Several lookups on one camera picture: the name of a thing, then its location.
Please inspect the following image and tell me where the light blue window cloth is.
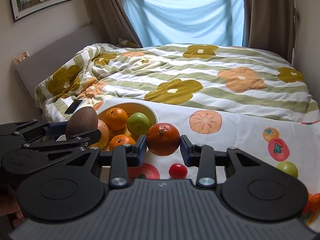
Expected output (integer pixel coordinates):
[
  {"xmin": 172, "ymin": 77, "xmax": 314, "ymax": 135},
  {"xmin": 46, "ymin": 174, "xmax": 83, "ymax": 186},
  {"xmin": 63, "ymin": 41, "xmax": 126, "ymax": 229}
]
[{"xmin": 123, "ymin": 0, "xmax": 245, "ymax": 47}]

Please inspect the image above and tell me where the red cherry tomato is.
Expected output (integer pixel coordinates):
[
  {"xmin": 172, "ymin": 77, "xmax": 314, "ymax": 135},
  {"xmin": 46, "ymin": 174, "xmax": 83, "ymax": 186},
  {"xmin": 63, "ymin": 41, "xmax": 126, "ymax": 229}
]
[{"xmin": 169, "ymin": 163, "xmax": 188, "ymax": 179}]

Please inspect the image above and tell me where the white fruit print cloth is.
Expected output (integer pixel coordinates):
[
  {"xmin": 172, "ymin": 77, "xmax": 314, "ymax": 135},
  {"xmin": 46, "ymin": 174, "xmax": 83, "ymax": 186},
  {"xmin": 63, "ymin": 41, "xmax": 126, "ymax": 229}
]
[{"xmin": 92, "ymin": 97, "xmax": 320, "ymax": 233}]

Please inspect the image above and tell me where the grey bed headboard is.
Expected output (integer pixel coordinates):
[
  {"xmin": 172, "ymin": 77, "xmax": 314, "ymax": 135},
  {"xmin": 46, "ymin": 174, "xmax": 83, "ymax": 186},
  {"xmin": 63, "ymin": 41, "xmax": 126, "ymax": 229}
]
[{"xmin": 15, "ymin": 24, "xmax": 103, "ymax": 101}]

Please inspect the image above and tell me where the brown kiwi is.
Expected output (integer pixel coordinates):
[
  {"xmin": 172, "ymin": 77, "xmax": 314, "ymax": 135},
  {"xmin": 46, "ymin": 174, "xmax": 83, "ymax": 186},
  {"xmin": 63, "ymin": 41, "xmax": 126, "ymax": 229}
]
[{"xmin": 66, "ymin": 107, "xmax": 98, "ymax": 138}]

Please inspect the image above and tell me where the black smartphone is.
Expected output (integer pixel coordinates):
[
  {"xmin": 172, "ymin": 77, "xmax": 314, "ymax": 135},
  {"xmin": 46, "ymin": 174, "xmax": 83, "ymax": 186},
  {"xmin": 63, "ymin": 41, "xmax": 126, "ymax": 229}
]
[{"xmin": 65, "ymin": 100, "xmax": 83, "ymax": 115}]

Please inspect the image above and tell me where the cream duck print bowl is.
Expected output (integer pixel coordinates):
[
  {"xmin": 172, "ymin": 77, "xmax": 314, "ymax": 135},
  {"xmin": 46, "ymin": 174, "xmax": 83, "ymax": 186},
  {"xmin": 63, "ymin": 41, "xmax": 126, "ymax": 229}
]
[{"xmin": 97, "ymin": 102, "xmax": 159, "ymax": 141}]

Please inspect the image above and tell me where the large orange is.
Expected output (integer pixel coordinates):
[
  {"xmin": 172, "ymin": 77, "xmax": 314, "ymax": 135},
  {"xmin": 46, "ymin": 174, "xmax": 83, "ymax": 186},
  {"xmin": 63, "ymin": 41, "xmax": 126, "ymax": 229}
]
[{"xmin": 109, "ymin": 134, "xmax": 136, "ymax": 151}]

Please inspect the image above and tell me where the large yellow-red apple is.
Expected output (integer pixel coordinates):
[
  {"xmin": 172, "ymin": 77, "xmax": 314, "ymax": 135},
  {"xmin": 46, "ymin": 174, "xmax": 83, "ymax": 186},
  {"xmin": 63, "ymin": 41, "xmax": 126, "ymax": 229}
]
[{"xmin": 91, "ymin": 119, "xmax": 110, "ymax": 149}]

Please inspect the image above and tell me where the green apple back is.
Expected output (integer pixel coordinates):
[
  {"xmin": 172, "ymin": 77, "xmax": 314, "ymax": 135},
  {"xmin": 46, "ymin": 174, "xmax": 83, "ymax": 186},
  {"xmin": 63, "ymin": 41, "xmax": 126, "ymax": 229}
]
[{"xmin": 276, "ymin": 161, "xmax": 298, "ymax": 179}]

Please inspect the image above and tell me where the green apple front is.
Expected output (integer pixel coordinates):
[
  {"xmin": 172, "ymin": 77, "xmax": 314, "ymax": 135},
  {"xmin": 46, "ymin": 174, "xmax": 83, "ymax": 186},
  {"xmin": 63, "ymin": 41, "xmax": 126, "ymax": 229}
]
[{"xmin": 127, "ymin": 112, "xmax": 151, "ymax": 135}]

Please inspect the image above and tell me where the floral pillow by window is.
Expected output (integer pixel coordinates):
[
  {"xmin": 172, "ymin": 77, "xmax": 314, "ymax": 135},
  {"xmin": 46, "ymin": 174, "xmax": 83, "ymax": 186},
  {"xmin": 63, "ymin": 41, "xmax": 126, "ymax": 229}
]
[{"xmin": 117, "ymin": 38, "xmax": 140, "ymax": 48}]

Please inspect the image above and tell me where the brown curtain left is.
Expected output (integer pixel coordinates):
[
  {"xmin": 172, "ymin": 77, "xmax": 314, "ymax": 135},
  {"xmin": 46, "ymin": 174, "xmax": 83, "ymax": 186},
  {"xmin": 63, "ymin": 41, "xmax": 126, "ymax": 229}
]
[{"xmin": 84, "ymin": 0, "xmax": 142, "ymax": 47}]

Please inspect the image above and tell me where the green apple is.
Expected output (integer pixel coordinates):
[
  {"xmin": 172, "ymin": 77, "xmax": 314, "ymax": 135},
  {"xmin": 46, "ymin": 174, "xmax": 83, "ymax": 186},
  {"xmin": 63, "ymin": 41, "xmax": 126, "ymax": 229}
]
[
  {"xmin": 127, "ymin": 112, "xmax": 151, "ymax": 135},
  {"xmin": 276, "ymin": 161, "xmax": 298, "ymax": 179}
]

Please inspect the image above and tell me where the brown curtain right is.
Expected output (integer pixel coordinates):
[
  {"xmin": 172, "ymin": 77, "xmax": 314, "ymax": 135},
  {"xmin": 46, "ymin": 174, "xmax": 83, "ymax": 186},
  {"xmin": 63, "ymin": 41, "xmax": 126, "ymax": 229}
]
[{"xmin": 244, "ymin": 0, "xmax": 295, "ymax": 63}]

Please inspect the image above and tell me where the small tangerine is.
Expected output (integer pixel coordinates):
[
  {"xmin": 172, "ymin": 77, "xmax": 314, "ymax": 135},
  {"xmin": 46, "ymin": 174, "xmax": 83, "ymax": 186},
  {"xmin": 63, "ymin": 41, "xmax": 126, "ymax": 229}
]
[
  {"xmin": 146, "ymin": 123, "xmax": 180, "ymax": 156},
  {"xmin": 303, "ymin": 193, "xmax": 320, "ymax": 215}
]

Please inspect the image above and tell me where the brown curtain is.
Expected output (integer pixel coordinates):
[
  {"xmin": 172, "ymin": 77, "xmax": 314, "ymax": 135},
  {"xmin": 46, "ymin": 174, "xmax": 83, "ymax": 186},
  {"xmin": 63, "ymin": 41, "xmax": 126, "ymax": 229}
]
[
  {"xmin": 84, "ymin": 0, "xmax": 142, "ymax": 47},
  {"xmin": 244, "ymin": 0, "xmax": 295, "ymax": 63}
]

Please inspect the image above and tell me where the floral striped duvet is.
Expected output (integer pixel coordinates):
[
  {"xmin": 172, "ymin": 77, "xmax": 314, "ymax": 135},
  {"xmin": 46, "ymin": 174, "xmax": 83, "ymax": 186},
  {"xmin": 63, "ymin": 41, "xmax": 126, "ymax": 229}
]
[{"xmin": 34, "ymin": 43, "xmax": 319, "ymax": 122}]

